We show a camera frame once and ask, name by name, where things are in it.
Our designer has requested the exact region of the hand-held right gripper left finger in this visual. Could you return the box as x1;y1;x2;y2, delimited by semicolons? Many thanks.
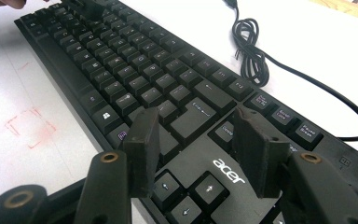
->
120;106;162;199

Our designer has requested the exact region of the black computer keyboard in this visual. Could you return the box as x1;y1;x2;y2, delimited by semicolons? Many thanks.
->
13;0;358;224

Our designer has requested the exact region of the black keyboard cable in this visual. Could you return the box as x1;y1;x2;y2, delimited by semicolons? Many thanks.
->
223;0;358;143

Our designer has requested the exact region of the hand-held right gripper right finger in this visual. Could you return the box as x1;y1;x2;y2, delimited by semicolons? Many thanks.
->
231;105;292;200

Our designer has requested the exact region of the wooden table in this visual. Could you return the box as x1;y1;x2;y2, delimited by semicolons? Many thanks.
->
310;0;358;22

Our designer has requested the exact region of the white table cover sheet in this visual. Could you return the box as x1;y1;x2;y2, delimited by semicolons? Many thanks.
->
0;0;358;216

